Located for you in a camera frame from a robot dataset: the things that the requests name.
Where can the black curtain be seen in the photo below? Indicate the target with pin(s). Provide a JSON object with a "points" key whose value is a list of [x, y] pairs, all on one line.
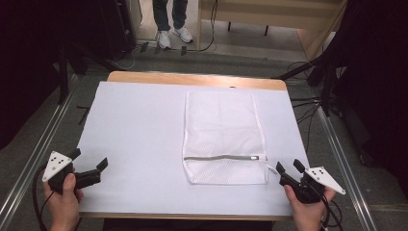
{"points": [[378, 80]]}

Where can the black tripod stand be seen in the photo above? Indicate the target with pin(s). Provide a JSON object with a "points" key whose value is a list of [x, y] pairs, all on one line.
{"points": [[326, 86]]}

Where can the light wooden bench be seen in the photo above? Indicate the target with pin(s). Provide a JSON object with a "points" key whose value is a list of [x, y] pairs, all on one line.
{"points": [[266, 14]]}

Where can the person's left hand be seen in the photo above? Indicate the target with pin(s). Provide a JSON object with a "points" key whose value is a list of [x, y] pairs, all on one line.
{"points": [[64, 208]]}

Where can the black stand post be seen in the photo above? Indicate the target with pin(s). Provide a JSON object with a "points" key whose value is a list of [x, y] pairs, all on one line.
{"points": [[63, 77]]}

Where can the wooden table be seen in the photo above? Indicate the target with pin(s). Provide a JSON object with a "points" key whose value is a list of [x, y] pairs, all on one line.
{"points": [[192, 78]]}

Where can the black equipment cabinet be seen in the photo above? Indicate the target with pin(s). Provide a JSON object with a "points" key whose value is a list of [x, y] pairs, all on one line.
{"points": [[117, 25]]}

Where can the white table cover sheet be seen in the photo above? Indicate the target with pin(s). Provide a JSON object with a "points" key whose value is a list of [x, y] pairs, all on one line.
{"points": [[138, 128]]}

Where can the white mesh laundry bag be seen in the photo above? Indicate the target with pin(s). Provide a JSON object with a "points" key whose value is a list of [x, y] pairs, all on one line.
{"points": [[223, 128]]}

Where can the person's right hand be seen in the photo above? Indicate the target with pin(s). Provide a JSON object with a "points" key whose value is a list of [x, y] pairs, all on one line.
{"points": [[308, 216]]}

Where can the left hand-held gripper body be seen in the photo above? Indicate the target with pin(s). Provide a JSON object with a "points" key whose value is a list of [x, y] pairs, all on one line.
{"points": [[57, 162]]}

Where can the metal floor rail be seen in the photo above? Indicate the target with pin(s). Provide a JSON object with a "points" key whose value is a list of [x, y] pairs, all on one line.
{"points": [[38, 150], [344, 166]]}

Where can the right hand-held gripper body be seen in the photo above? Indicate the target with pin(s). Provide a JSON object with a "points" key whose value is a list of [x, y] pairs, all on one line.
{"points": [[322, 178]]}

